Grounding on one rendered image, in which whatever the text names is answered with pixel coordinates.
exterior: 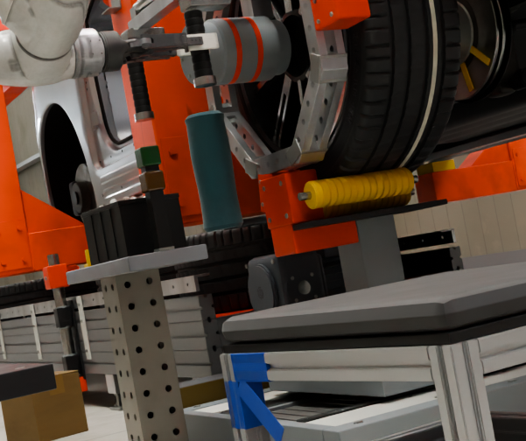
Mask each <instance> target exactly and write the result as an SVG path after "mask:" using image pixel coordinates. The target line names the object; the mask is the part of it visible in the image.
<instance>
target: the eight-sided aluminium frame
mask: <svg viewBox="0 0 526 441"><path fill-rule="evenodd" d="M299 3H300V9H301V13H302V18H303V23H304V27H305V36H306V42H307V46H308V52H309V56H310V61H311V72H310V75H309V79H308V82H307V86H306V90H305V96H304V100H303V103H302V107H301V110H300V114H299V118H298V124H297V128H296V131H295V135H294V138H293V143H292V145H291V147H288V148H285V149H283V150H279V151H277V152H274V153H271V152H270V151H269V149H268V148H267V147H266V145H265V144H264V143H263V141H262V140H261V139H260V137H259V136H258V135H257V134H256V133H255V131H254V130H253V129H252V128H251V126H250V125H249V124H248V122H247V121H246V120H245V118H244V117H243V116H242V114H241V112H240V109H239V108H238V102H237V98H236V92H235V84H229V85H221V94H222V99H223V103H221V94H220V89H219V86H212V87H205V89H206V95H207V104H208V109H209V110H208V111H211V110H219V111H220V112H222V113H223V114H224V122H225V125H226V130H227V133H228V140H229V145H230V150H231V151H232V152H233V154H234V155H235V157H236V158H237V159H238V161H239V162H240V164H241V165H242V167H243V168H244V169H245V173H247V174H248V175H249V176H250V177H251V178H252V179H258V174H262V175H264V174H270V173H274V172H280V171H284V172H287V171H293V170H296V169H298V168H301V167H304V166H307V165H311V164H317V163H318V162H319V161H322V160H323V159H324V156H325V153H326V151H327V150H328V149H327V144H328V140H329V137H330V134H331V130H332V127H333V121H334V118H335V115H336V111H337V108H338V105H339V101H340V96H341V92H342V89H343V86H344V82H345V81H347V70H348V65H347V53H346V52H345V46H344V42H343V37H342V32H341V30H330V31H316V28H315V24H314V18H313V14H312V5H311V0H299ZM229 8H230V5H228V6H227V7H225V8H224V9H223V10H216V11H202V16H203V17H202V18H203V20H204V23H205V22H206V21H207V20H208V19H216V18H228V13H229ZM213 14H214V16H213Z"/></svg>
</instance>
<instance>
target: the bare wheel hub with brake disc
mask: <svg viewBox="0 0 526 441"><path fill-rule="evenodd" d="M457 3H458V11H457V12H458V13H459V23H460V26H459V28H460V40H461V41H460V43H459V44H460V45H461V51H460V59H459V61H460V64H462V63H464V62H465V63H466V68H467V71H468V73H469V76H470V78H471V81H472V83H473V88H474V89H473V90H472V91H471V92H469V90H468V87H467V84H466V80H465V78H464V75H463V73H462V70H461V67H460V68H459V82H458V85H457V86H456V87H457V92H456V95H455V96H454V98H455V101H461V100H469V99H473V98H475V97H477V96H479V95H481V94H482V93H484V92H485V91H486V90H487V89H488V88H489V87H490V85H491V84H492V83H493V81H494V79H495V77H496V75H497V74H498V72H499V69H500V67H501V63H502V59H503V54H504V50H505V42H506V26H505V18H504V13H503V9H502V6H501V1H500V0H457ZM472 46H474V47H475V48H476V49H478V50H479V51H480V52H482V53H483V54H485V55H486V56H487V57H489V58H490V62H489V65H486V64H485V63H484V62H482V61H481V60H480V59H478V58H477V57H476V56H474V55H473V54H472V53H470V50H471V47H472Z"/></svg>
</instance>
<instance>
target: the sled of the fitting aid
mask: <svg viewBox="0 0 526 441"><path fill-rule="evenodd" d="M433 384H435V383H434V381H269V385H270V390H275V391H288V392H294V393H320V394H336V395H351V396H371V397H382V398H391V397H393V396H399V395H403V394H407V393H410V392H413V391H417V390H420V389H423V388H424V387H427V386H430V385H433Z"/></svg>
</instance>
